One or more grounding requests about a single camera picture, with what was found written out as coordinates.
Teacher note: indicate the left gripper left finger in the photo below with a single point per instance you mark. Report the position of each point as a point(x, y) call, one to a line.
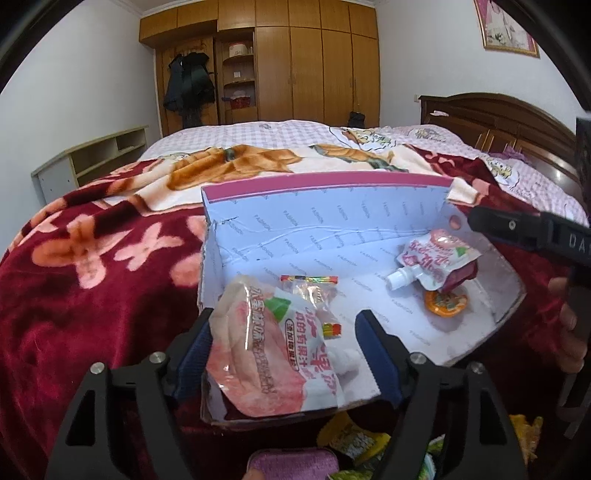
point(188, 354)

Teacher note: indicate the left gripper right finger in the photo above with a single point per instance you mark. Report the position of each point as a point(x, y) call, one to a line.
point(386, 356)

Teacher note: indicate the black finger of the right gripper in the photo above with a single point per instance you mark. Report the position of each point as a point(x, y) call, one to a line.
point(518, 229)

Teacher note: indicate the pink peach jelly pouch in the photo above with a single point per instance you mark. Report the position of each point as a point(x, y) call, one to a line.
point(269, 356)

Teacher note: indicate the orange jelly cup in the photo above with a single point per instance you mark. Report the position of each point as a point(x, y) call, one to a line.
point(445, 305)

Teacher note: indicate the clear rainbow candy packet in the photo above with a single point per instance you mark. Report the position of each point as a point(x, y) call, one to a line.
point(319, 291)

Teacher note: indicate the pink cardboard box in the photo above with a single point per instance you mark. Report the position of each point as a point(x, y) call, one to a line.
point(352, 226)

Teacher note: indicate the purple mint tin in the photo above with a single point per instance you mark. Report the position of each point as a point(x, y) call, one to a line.
point(294, 464)

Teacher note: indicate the orange sausage snack pack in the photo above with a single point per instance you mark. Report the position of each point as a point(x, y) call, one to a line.
point(528, 435)

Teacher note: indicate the right hand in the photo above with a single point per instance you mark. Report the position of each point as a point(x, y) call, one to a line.
point(571, 350)

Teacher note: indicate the pink checkered bed sheet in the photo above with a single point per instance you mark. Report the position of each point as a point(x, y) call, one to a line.
point(392, 138)

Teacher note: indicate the yellow candy wrapper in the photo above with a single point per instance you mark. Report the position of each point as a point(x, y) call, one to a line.
point(344, 436)

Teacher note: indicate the dark wooden headboard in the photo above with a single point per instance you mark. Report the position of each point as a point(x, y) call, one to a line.
point(492, 122)

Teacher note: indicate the red floral blanket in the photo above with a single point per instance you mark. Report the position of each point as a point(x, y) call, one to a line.
point(110, 271)

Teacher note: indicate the framed wedding photo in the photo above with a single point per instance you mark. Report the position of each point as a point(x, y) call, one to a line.
point(500, 32)

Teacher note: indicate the black bag by wardrobe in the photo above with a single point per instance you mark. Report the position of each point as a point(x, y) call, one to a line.
point(357, 120)

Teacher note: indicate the low white shelf unit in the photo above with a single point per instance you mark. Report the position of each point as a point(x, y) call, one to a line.
point(84, 163)

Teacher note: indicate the wooden wardrobe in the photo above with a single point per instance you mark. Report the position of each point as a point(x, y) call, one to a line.
point(273, 60)

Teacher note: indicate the dark hanging coats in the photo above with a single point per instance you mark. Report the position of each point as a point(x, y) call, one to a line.
point(189, 87)

